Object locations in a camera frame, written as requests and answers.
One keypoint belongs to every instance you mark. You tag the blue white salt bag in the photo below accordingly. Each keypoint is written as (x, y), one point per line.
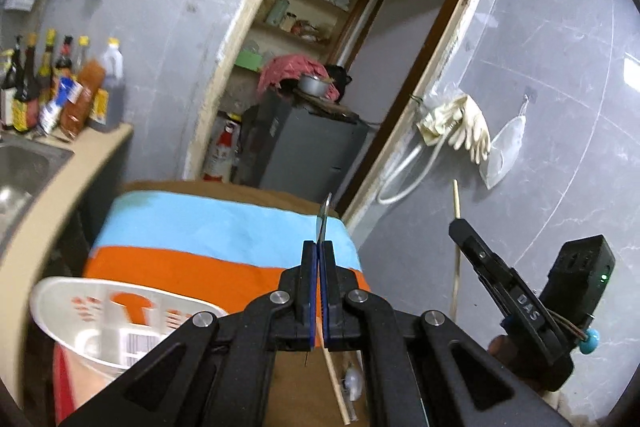
(50, 113)

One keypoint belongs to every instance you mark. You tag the black pump bottle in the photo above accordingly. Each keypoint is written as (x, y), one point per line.
(9, 84)

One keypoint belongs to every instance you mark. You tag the large dark oil jug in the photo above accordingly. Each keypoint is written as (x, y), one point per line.
(109, 102)

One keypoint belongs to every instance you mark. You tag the striped colourful table cloth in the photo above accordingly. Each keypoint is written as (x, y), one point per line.
(224, 244)

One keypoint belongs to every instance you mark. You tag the dark soy sauce bottle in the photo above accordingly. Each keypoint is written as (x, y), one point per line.
(26, 98)

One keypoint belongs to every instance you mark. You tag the small metal pot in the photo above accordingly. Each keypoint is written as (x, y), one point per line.
(314, 85)

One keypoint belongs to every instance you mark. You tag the red pink cloth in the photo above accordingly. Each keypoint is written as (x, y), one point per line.
(292, 66)

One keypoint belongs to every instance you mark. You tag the cream rubber gloves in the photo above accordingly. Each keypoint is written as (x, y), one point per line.
(460, 123)

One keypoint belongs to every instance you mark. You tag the person's right hand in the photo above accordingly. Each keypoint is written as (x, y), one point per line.
(503, 349)

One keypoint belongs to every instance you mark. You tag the wooden chopstick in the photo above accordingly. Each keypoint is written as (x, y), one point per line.
(336, 386)
(456, 204)

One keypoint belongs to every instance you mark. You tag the metal spoon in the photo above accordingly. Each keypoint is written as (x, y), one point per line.
(322, 218)

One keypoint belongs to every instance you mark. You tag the red fire extinguisher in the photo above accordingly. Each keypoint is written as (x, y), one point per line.
(222, 148)

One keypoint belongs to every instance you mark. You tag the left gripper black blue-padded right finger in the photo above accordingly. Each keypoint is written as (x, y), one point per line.
(421, 370)

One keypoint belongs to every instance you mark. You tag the clear yellow-capped bottle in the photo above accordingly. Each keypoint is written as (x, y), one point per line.
(82, 52)

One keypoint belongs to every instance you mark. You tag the white mesh bag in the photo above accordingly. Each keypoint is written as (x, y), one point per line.
(504, 149)

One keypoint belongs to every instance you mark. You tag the orange-brown spice bag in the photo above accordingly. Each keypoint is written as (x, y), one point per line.
(80, 100)

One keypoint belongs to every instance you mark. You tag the black tracker box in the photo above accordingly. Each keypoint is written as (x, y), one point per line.
(578, 278)

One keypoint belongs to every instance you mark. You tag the red capped sauce bottle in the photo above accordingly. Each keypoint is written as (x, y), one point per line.
(63, 64)

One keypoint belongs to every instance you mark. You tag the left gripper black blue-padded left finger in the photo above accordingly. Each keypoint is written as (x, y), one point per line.
(208, 371)

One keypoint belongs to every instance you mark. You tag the stainless steel sink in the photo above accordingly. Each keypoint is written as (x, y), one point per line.
(26, 167)

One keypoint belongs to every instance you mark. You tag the white plastic utensil caddy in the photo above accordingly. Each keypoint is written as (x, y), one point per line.
(110, 325)

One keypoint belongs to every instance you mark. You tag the dark grey cabinet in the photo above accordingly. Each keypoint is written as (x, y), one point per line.
(292, 146)

